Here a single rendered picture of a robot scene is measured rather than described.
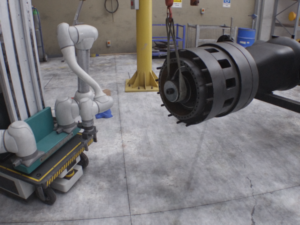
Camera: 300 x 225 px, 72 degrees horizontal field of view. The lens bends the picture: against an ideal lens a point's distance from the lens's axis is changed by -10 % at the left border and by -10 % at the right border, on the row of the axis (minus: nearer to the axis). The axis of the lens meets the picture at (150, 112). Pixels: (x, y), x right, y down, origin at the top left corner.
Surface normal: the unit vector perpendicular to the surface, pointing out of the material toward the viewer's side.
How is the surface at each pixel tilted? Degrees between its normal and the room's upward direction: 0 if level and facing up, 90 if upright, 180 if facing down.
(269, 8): 90
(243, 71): 61
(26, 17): 90
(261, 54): 27
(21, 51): 90
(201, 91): 76
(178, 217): 0
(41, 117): 90
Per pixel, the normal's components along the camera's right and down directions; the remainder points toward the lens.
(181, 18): 0.16, 0.42
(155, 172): 0.00, -0.90
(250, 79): 0.56, 0.11
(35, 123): 0.95, 0.14
